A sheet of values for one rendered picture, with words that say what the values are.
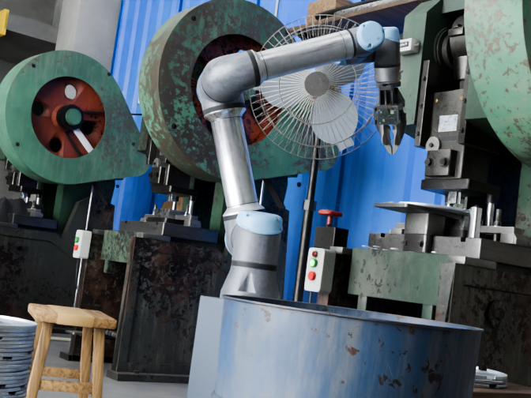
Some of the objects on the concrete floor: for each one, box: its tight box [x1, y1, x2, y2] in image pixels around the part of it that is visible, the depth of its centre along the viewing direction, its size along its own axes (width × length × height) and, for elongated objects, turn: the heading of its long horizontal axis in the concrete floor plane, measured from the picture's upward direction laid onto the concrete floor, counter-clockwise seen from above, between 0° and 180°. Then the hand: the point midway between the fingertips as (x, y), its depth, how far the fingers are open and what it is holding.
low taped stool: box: [26, 303, 117, 398], centre depth 262 cm, size 34×24×34 cm
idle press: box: [0, 50, 150, 334], centre depth 556 cm, size 153×99×174 cm
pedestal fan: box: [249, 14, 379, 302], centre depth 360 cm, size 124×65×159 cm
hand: (392, 149), depth 243 cm, fingers closed
